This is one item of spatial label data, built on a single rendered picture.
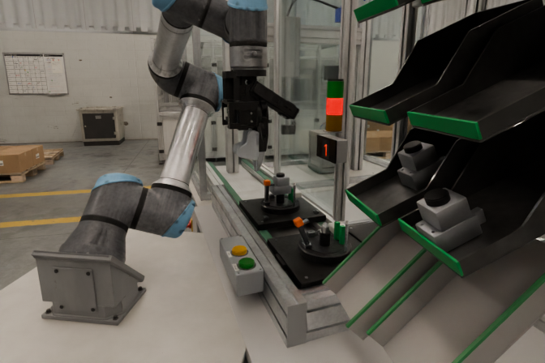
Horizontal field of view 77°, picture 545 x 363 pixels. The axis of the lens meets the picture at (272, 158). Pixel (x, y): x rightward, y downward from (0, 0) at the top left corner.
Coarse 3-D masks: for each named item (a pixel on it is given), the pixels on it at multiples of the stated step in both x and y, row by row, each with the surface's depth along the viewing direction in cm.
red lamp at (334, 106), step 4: (328, 100) 103; (332, 100) 102; (336, 100) 102; (340, 100) 102; (328, 104) 103; (332, 104) 103; (336, 104) 102; (340, 104) 103; (328, 108) 104; (332, 108) 103; (336, 108) 103; (340, 108) 103; (328, 112) 104; (332, 112) 103; (336, 112) 103; (340, 112) 103
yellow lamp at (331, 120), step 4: (328, 116) 104; (332, 116) 103; (336, 116) 103; (340, 116) 104; (328, 120) 104; (332, 120) 104; (336, 120) 103; (340, 120) 104; (328, 124) 105; (332, 124) 104; (336, 124) 104; (340, 124) 104; (328, 128) 105; (332, 128) 104; (336, 128) 104; (340, 128) 105
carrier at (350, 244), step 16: (336, 224) 92; (272, 240) 98; (288, 240) 98; (320, 240) 90; (336, 240) 93; (352, 240) 98; (288, 256) 89; (304, 256) 87; (320, 256) 85; (336, 256) 85; (288, 272) 84; (304, 272) 81; (320, 272) 81
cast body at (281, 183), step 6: (282, 174) 119; (276, 180) 119; (282, 180) 118; (288, 180) 119; (270, 186) 121; (276, 186) 119; (282, 186) 119; (288, 186) 120; (276, 192) 119; (282, 192) 119; (288, 192) 120
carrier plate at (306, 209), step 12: (240, 204) 128; (252, 204) 126; (300, 204) 126; (252, 216) 114; (276, 216) 114; (288, 216) 114; (300, 216) 114; (312, 216) 114; (324, 216) 116; (264, 228) 109
